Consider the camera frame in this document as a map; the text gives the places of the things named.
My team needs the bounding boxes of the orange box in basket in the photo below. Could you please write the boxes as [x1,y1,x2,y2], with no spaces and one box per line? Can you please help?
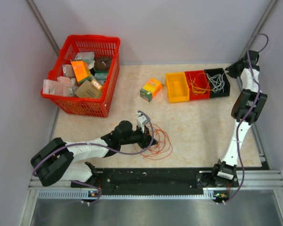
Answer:
[71,61,92,84]

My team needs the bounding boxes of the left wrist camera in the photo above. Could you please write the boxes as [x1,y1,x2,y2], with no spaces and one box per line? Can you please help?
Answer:
[136,112,149,133]

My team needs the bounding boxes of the black plastic bin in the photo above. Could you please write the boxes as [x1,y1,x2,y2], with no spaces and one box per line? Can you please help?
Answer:
[204,68,231,98]

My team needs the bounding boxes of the grey cable duct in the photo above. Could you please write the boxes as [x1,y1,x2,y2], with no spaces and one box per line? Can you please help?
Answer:
[38,189,217,201]

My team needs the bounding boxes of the brown cardboard box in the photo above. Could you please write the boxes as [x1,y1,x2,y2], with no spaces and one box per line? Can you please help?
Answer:
[75,81,102,99]

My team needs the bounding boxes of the yellow thin cable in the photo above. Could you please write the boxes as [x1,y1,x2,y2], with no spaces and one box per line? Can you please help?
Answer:
[187,73,214,96]

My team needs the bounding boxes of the brown round tape roll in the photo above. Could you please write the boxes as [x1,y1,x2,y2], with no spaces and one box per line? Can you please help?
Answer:
[94,56,112,72]

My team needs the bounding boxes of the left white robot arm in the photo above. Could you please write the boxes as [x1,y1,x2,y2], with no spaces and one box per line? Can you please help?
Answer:
[30,118,158,187]

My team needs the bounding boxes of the teal white box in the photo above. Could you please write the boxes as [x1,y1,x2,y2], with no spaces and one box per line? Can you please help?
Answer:
[75,52,95,64]

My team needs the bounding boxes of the red plastic bin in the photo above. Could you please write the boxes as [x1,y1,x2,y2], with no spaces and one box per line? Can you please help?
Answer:
[184,70,210,101]

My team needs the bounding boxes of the orange green sponge pack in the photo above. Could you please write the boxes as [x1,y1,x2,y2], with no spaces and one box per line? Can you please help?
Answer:
[140,78,164,102]

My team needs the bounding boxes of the yellow plastic bin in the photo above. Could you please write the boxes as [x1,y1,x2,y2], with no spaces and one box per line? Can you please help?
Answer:
[165,72,190,103]

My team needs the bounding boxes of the pink clear box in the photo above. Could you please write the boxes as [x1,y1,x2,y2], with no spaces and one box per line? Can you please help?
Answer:
[42,80,73,97]

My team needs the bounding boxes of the orange thin cable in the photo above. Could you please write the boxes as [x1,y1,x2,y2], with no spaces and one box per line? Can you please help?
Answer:
[133,123,173,161]

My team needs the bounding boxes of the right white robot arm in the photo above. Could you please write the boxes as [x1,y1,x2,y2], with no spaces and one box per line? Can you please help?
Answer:
[210,50,267,186]

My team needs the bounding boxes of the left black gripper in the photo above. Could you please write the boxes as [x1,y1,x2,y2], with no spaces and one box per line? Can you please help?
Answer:
[120,124,158,150]

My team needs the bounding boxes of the white thin cable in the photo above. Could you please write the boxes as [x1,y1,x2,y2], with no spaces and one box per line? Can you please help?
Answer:
[206,72,227,92]
[207,74,226,93]

